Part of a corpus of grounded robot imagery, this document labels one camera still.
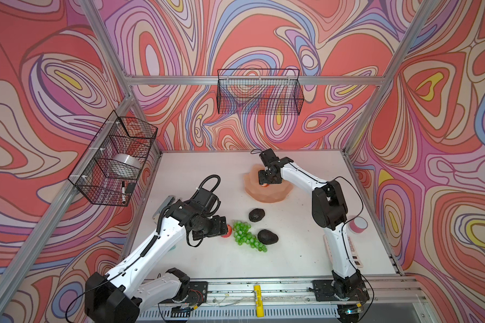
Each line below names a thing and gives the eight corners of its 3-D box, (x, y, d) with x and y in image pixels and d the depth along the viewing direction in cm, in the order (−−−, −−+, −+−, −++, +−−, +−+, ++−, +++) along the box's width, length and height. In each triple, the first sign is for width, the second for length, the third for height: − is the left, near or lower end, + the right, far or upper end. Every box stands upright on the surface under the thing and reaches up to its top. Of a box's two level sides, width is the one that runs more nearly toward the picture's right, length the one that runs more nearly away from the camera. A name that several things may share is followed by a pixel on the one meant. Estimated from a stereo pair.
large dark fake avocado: (258, 245, 86) (258, 241, 83) (257, 233, 89) (258, 229, 86) (277, 245, 86) (278, 241, 83) (276, 233, 89) (277, 229, 86)
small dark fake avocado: (248, 221, 92) (249, 218, 89) (248, 212, 95) (248, 208, 92) (264, 221, 92) (265, 218, 89) (264, 212, 95) (264, 208, 92)
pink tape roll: (351, 233, 90) (356, 228, 86) (347, 221, 93) (351, 216, 89) (364, 233, 90) (370, 228, 86) (360, 221, 93) (365, 216, 89)
